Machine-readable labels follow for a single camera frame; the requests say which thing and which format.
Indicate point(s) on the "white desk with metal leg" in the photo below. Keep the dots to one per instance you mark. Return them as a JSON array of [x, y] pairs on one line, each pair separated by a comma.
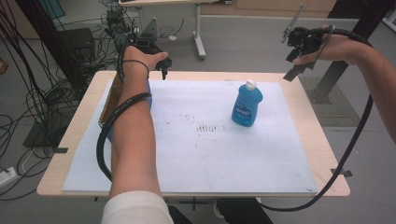
[[199, 34]]

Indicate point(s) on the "person's right hand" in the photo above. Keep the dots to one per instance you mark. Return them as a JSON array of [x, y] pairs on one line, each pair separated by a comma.
[[337, 48]]

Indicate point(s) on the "person's black trousers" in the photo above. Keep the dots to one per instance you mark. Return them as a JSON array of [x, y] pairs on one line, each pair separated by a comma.
[[243, 213]]

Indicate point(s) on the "white sleeve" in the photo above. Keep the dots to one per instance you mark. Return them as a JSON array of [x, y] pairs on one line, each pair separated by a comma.
[[137, 208]]

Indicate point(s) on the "white power strip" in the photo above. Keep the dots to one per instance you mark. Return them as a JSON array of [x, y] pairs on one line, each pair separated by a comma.
[[7, 176]]

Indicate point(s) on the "black computer case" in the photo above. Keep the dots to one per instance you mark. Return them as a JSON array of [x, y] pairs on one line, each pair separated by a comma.
[[76, 43]]

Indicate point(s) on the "blue bottle with white cap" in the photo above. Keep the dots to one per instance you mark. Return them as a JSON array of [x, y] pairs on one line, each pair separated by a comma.
[[247, 105]]

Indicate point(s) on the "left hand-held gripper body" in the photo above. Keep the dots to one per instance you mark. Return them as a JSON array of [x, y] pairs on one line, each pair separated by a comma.
[[149, 42]]

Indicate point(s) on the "white table mat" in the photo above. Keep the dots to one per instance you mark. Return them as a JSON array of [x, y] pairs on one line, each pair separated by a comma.
[[202, 155]]

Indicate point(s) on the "dark floor mat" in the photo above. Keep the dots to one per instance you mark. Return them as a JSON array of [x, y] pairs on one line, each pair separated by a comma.
[[339, 102]]

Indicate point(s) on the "black floor plate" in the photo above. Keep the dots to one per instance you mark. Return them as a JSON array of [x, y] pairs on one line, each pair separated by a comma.
[[43, 133]]

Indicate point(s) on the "black metal stand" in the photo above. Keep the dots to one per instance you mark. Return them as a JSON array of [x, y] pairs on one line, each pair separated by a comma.
[[367, 18], [46, 37]]

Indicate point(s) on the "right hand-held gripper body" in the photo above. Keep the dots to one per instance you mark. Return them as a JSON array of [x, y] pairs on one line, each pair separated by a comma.
[[303, 39]]

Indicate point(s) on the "person's left hand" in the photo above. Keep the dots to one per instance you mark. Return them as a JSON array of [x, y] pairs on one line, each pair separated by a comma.
[[137, 63]]

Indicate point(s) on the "wooden cabinet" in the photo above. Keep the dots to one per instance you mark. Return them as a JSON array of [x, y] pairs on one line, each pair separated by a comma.
[[274, 6]]

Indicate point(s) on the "black tape strip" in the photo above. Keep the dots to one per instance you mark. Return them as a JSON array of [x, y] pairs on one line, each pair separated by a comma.
[[60, 150], [342, 172]]

